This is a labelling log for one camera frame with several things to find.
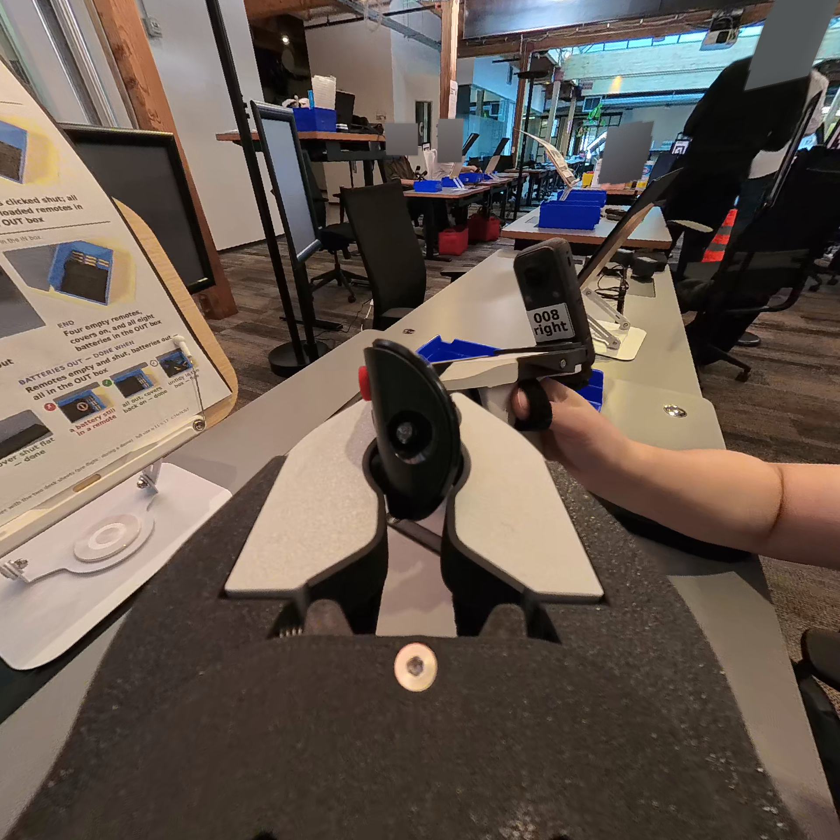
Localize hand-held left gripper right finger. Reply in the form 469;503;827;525
444;394;607;631

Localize dark wall monitor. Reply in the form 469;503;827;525
59;124;219;298

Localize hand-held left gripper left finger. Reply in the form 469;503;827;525
224;401;391;631

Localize person's right forearm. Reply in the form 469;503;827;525
598;434;840;569

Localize person's right hand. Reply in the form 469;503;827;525
508;380;635;494

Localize white stand with black rod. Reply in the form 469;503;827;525
575;168;686;363

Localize black remote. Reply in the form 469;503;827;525
357;339;464;521

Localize black framed display on stand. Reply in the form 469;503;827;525
251;101;324;266

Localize black office chair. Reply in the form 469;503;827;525
683;155;840;384
338;183;430;330

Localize printed instruction poster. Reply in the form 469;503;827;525
0;59;235;555

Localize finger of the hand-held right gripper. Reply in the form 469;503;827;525
437;351;530;393

